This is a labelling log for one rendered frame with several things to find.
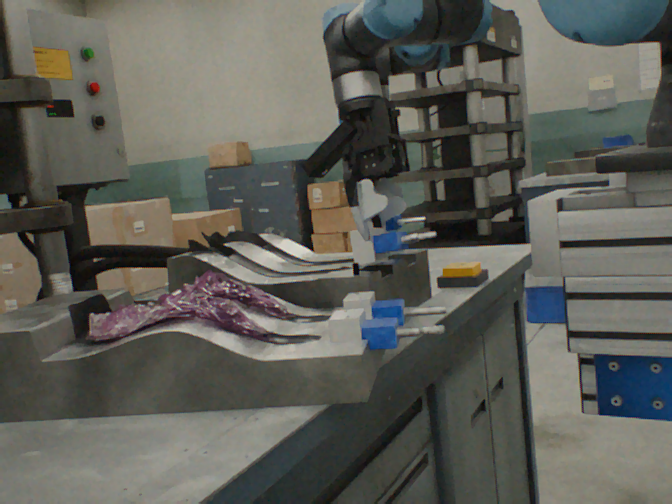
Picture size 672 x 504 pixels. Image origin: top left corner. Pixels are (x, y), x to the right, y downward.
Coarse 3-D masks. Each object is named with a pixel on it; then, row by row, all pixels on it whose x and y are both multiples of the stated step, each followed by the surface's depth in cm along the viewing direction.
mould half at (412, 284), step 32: (192, 256) 122; (224, 256) 125; (256, 256) 130; (320, 256) 139; (352, 256) 135; (416, 256) 126; (160, 288) 140; (288, 288) 115; (320, 288) 112; (352, 288) 110; (384, 288) 113; (416, 288) 125
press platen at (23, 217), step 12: (24, 204) 149; (36, 204) 147; (48, 204) 147; (60, 204) 149; (0, 216) 143; (12, 216) 144; (24, 216) 145; (36, 216) 146; (48, 216) 147; (60, 216) 148; (72, 216) 153; (0, 228) 143; (12, 228) 144; (24, 228) 145; (36, 228) 146; (48, 228) 147; (60, 228) 149
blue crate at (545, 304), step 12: (528, 288) 424; (540, 288) 421; (552, 288) 418; (528, 300) 425; (540, 300) 422; (552, 300) 420; (528, 312) 427; (540, 312) 424; (552, 312) 421; (564, 312) 418
